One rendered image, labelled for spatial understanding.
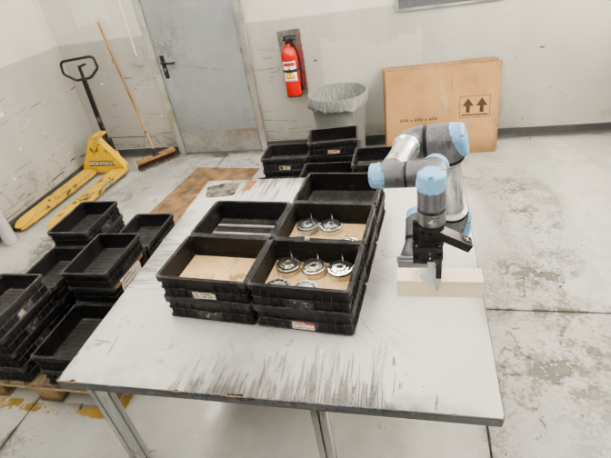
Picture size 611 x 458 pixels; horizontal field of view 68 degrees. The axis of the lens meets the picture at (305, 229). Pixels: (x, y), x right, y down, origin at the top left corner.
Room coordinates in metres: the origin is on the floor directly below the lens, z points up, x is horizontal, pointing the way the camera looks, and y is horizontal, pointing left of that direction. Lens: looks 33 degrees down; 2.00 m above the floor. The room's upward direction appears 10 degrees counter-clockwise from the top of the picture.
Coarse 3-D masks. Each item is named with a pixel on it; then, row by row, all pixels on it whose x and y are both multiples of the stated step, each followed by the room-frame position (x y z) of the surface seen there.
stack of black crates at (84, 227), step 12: (84, 204) 2.99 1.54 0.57; (96, 204) 2.96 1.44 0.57; (108, 204) 2.93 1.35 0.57; (72, 216) 2.86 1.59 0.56; (84, 216) 2.95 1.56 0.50; (96, 216) 2.94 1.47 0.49; (108, 216) 2.79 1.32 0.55; (120, 216) 2.89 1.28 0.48; (60, 228) 2.72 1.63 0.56; (72, 228) 2.81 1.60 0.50; (84, 228) 2.79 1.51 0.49; (96, 228) 2.66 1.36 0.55; (108, 228) 2.74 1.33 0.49; (120, 228) 2.85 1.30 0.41; (60, 240) 2.61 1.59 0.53; (72, 240) 2.58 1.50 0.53; (84, 240) 2.55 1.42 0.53
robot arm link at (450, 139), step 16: (432, 128) 1.46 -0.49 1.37; (448, 128) 1.43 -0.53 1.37; (464, 128) 1.42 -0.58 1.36; (432, 144) 1.42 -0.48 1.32; (448, 144) 1.40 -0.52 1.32; (464, 144) 1.38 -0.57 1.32; (448, 160) 1.41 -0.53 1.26; (448, 176) 1.44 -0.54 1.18; (448, 192) 1.46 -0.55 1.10; (448, 208) 1.48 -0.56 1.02; (464, 208) 1.50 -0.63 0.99; (448, 224) 1.48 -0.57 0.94; (464, 224) 1.47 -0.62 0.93
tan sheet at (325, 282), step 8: (328, 264) 1.49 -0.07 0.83; (272, 272) 1.51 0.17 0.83; (288, 280) 1.44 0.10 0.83; (296, 280) 1.43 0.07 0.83; (304, 280) 1.42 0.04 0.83; (312, 280) 1.41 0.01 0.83; (320, 280) 1.41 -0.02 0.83; (328, 280) 1.40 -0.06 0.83; (328, 288) 1.35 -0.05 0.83; (336, 288) 1.34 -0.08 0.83; (344, 288) 1.33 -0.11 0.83
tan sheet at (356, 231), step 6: (294, 228) 1.81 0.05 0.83; (348, 228) 1.74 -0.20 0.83; (354, 228) 1.73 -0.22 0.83; (360, 228) 1.72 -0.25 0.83; (294, 234) 1.76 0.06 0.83; (312, 234) 1.73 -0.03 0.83; (318, 234) 1.73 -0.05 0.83; (342, 234) 1.69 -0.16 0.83; (348, 234) 1.69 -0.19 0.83; (354, 234) 1.68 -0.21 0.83; (360, 234) 1.67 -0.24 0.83
